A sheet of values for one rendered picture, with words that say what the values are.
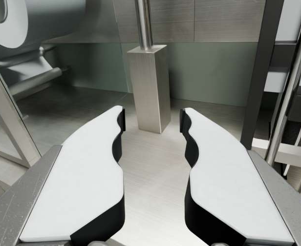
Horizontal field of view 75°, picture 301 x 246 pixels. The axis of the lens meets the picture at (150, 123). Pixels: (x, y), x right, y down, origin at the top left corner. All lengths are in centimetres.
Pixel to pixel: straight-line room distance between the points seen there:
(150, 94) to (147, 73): 7
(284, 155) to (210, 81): 50
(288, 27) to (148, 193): 41
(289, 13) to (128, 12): 66
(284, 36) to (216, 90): 53
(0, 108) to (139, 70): 36
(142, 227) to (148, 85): 38
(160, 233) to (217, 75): 58
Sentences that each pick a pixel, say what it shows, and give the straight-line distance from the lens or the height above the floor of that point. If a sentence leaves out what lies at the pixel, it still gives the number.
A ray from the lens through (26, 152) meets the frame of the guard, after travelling 66.
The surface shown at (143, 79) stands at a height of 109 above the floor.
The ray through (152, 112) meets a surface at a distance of 64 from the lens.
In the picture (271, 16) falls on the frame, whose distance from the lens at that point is 29.
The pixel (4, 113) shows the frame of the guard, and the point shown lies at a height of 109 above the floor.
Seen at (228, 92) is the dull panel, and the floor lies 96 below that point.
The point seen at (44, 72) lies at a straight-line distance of 67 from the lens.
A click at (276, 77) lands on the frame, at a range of 34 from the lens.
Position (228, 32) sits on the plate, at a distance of 77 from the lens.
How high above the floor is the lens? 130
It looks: 32 degrees down
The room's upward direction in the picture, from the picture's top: 7 degrees counter-clockwise
